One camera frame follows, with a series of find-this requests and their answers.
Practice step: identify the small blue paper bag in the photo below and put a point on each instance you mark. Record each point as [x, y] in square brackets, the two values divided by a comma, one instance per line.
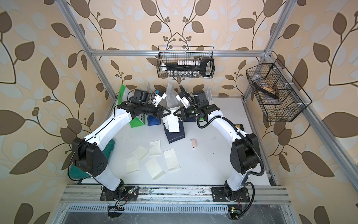
[151, 120]

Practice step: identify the black wire basket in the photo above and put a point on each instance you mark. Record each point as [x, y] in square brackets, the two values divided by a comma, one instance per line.
[174, 53]
[293, 99]

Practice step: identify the white paper bag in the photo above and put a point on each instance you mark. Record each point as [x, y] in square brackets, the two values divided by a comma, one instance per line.
[171, 102]

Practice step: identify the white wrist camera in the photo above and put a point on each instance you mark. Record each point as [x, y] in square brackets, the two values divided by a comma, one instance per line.
[183, 99]
[159, 96]

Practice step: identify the green plastic tool case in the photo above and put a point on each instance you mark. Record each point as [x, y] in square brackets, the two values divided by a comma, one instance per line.
[76, 173]

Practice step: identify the tool in right basket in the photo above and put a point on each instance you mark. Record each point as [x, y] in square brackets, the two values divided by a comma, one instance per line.
[267, 91]

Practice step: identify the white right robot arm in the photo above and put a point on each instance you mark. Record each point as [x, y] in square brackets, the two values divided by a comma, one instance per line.
[245, 156]

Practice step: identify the pink stapler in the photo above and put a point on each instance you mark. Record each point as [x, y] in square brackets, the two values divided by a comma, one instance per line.
[193, 142]

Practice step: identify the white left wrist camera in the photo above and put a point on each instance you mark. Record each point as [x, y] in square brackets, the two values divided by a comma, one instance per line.
[159, 96]

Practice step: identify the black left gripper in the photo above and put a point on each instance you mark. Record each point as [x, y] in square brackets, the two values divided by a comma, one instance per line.
[164, 108]

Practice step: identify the black wire basket back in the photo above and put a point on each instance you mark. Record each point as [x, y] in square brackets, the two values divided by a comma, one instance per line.
[174, 53]

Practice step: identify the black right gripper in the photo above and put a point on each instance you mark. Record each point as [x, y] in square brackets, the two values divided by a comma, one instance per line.
[180, 115]

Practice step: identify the aluminium front rail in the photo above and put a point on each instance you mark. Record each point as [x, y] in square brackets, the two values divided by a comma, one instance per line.
[184, 194]

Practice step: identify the dark navy small bag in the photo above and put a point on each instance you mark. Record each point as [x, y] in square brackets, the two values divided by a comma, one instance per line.
[190, 119]

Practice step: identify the black wire basket right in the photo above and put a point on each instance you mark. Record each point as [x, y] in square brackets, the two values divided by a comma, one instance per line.
[293, 99]

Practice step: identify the black socket set holder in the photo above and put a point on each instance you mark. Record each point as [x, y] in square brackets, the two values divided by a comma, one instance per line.
[201, 67]

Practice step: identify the black yellow flat case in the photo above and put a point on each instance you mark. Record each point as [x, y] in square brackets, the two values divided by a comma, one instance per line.
[240, 128]

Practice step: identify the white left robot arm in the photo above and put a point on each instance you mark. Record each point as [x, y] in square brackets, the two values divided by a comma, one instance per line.
[88, 152]

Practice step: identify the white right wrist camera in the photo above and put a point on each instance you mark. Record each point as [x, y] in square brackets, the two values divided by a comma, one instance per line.
[183, 99]

